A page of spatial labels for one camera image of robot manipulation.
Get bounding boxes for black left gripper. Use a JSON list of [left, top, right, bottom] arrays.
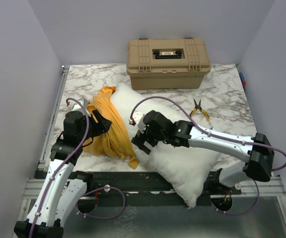
[[78, 109, 112, 143]]

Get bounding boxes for orange Mickey Mouse pillowcase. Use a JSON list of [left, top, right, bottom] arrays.
[[83, 86, 139, 169]]

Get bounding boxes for white pillow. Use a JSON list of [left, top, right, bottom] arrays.
[[110, 83, 221, 208]]

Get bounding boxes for tan plastic toolbox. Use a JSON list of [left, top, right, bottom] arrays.
[[127, 38, 211, 90]]

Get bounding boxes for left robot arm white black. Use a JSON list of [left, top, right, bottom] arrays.
[[14, 109, 112, 238]]

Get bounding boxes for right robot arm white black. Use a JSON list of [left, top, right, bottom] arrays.
[[129, 110, 275, 194]]

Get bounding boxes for yellow black pliers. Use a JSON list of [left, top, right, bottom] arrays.
[[189, 99, 210, 121]]

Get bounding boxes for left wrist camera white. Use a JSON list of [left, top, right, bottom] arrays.
[[67, 98, 88, 113]]

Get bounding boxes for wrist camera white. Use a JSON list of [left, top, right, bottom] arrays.
[[67, 98, 88, 113], [129, 111, 145, 132]]

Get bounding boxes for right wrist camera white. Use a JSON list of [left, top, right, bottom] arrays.
[[129, 111, 145, 132]]

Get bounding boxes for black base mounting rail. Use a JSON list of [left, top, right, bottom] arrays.
[[68, 170, 241, 206]]

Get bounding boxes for blue red object at wall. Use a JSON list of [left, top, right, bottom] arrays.
[[239, 72, 246, 92]]

